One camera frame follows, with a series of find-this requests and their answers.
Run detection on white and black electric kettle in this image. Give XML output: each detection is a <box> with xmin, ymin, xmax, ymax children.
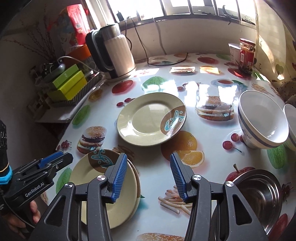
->
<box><xmin>85</xmin><ymin>23</ymin><xmax>136</xmax><ymax>82</ymax></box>

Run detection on beige plate with brown patch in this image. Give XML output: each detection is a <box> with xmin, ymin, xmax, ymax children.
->
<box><xmin>126</xmin><ymin>160</ymin><xmax>142</xmax><ymax>222</ymax></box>
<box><xmin>116</xmin><ymin>92</ymin><xmax>187</xmax><ymax>147</ymax></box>

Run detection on cream plates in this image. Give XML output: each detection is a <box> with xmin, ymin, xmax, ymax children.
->
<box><xmin>69</xmin><ymin>149</ymin><xmax>138</xmax><ymax>229</ymax></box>

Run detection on fruit print tablecloth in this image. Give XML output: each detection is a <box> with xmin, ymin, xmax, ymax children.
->
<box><xmin>40</xmin><ymin>52</ymin><xmax>294</xmax><ymax>241</ymax></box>

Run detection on cream curtain with heart print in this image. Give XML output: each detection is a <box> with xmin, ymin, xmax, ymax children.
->
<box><xmin>255</xmin><ymin>14</ymin><xmax>296</xmax><ymax>102</ymax></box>

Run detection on orange container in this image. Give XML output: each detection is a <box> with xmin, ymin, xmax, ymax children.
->
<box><xmin>67</xmin><ymin>44</ymin><xmax>92</xmax><ymax>61</ymax></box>

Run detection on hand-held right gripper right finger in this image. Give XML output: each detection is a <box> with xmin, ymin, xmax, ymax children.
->
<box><xmin>169</xmin><ymin>152</ymin><xmax>269</xmax><ymax>241</ymax></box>

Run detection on window with metal bars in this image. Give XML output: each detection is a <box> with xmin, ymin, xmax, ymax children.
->
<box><xmin>105</xmin><ymin>0</ymin><xmax>258</xmax><ymax>25</ymax></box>

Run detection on stainless steel bowl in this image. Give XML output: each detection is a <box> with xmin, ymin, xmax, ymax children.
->
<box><xmin>228</xmin><ymin>169</ymin><xmax>283</xmax><ymax>235</ymax></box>

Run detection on black window hook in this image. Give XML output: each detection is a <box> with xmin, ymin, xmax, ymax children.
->
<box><xmin>221</xmin><ymin>5</ymin><xmax>232</xmax><ymax>25</ymax></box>

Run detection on red cardboard box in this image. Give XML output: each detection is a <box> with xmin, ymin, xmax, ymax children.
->
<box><xmin>67</xmin><ymin>4</ymin><xmax>91</xmax><ymax>45</ymax></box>

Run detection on black power cable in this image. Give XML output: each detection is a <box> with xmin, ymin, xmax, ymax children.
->
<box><xmin>125</xmin><ymin>18</ymin><xmax>189</xmax><ymax>67</ymax></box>

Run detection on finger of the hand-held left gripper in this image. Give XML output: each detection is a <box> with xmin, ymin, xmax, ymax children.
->
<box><xmin>35</xmin><ymin>151</ymin><xmax>65</xmax><ymax>169</ymax></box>
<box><xmin>47</xmin><ymin>152</ymin><xmax>74</xmax><ymax>173</ymax></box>

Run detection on grey striped storage basket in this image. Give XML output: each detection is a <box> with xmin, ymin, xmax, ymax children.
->
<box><xmin>45</xmin><ymin>71</ymin><xmax>104</xmax><ymax>107</ymax></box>

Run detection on white bowl with blue rim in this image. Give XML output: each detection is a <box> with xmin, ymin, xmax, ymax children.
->
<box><xmin>282</xmin><ymin>103</ymin><xmax>296</xmax><ymax>151</ymax></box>
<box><xmin>238</xmin><ymin>90</ymin><xmax>290</xmax><ymax>149</ymax></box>

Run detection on person's left hand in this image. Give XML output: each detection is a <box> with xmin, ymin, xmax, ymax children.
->
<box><xmin>5</xmin><ymin>199</ymin><xmax>43</xmax><ymax>234</ymax></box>

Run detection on colourful printed bag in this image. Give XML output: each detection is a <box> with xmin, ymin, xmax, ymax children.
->
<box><xmin>55</xmin><ymin>7</ymin><xmax>78</xmax><ymax>49</ymax></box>

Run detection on glass jar with red label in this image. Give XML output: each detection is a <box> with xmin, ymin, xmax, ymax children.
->
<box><xmin>238</xmin><ymin>38</ymin><xmax>256</xmax><ymax>75</ymax></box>

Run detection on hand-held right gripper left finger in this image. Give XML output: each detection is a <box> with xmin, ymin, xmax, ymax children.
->
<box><xmin>29</xmin><ymin>152</ymin><xmax>129</xmax><ymax>241</ymax></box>

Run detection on white plastic cup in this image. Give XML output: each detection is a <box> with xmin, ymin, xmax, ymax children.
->
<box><xmin>228</xmin><ymin>43</ymin><xmax>241</xmax><ymax>63</ymax></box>

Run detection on white cable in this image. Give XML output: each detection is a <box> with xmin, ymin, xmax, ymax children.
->
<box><xmin>151</xmin><ymin>17</ymin><xmax>167</xmax><ymax>55</ymax></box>

